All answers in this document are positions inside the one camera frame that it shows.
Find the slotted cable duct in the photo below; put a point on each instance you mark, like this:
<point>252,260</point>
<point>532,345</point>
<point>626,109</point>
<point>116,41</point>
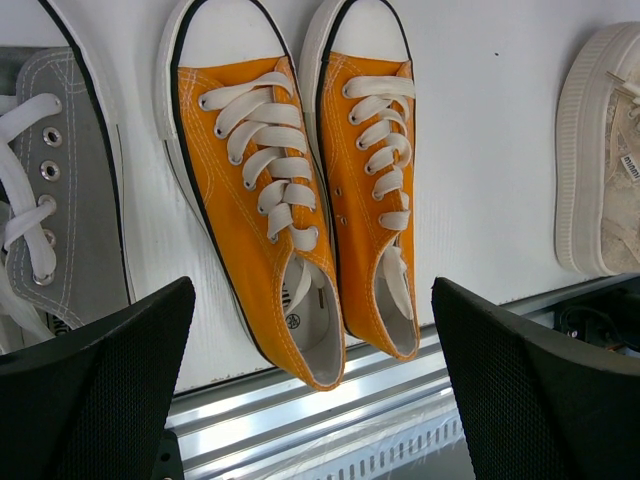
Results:
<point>433,449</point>

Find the orange sneaker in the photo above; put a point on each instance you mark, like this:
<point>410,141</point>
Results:
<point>228,110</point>
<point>359,101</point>

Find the aluminium front rail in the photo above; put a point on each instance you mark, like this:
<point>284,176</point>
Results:
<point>235,417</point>

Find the grey sneaker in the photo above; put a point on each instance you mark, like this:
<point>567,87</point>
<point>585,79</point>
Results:
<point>63,254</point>

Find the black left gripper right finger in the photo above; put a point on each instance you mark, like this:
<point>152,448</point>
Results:
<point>534,403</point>

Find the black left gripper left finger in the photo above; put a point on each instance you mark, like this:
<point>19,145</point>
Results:
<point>92,404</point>

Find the cream platform sneaker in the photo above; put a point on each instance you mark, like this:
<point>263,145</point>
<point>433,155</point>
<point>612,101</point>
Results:
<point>597,156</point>

